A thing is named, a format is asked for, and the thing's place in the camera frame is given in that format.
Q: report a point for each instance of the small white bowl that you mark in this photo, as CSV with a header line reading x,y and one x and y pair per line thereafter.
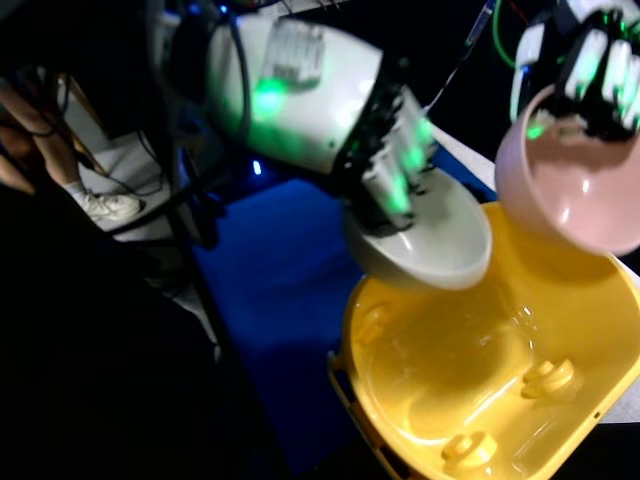
x,y
440,250

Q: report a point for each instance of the person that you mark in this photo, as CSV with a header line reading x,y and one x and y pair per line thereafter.
x,y
55,150

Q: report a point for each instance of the yellow plastic tub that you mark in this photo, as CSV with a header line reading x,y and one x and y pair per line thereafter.
x,y
475,380

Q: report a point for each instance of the large pink bowl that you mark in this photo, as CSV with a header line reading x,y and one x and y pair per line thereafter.
x,y
550,200

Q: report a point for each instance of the blue table mat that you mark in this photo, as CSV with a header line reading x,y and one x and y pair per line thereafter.
x,y
280,280

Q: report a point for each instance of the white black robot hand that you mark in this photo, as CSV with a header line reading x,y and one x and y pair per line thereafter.
x,y
300,110
595,65

